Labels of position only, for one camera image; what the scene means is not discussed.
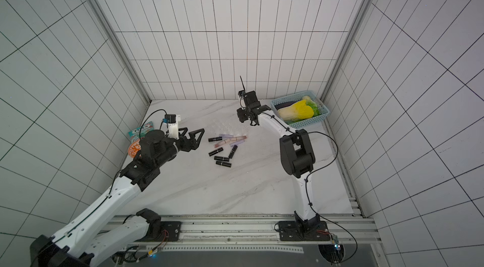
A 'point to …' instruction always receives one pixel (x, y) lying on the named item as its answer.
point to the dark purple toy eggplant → (281, 106)
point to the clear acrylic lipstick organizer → (230, 124)
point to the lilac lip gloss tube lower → (236, 143)
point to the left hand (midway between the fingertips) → (193, 133)
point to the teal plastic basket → (300, 123)
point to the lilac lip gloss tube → (226, 135)
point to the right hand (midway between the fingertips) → (235, 111)
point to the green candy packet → (139, 133)
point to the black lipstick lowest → (224, 164)
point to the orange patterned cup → (134, 147)
